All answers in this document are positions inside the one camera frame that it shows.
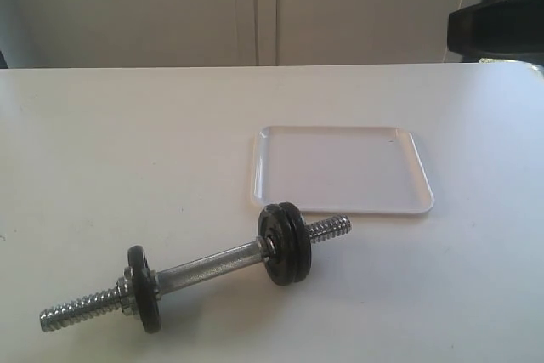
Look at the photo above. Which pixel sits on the black weight plate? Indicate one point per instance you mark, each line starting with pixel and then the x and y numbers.
pixel 302 239
pixel 144 290
pixel 275 227

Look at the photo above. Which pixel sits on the chrome threaded dumbbell bar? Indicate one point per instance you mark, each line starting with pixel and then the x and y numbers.
pixel 182 276

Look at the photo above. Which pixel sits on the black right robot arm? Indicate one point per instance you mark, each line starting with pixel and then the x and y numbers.
pixel 503 30

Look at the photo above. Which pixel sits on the white plastic tray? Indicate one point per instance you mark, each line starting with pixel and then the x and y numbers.
pixel 340 169

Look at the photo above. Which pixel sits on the chrome hex collar nut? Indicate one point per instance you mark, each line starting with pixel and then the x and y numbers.
pixel 125 291

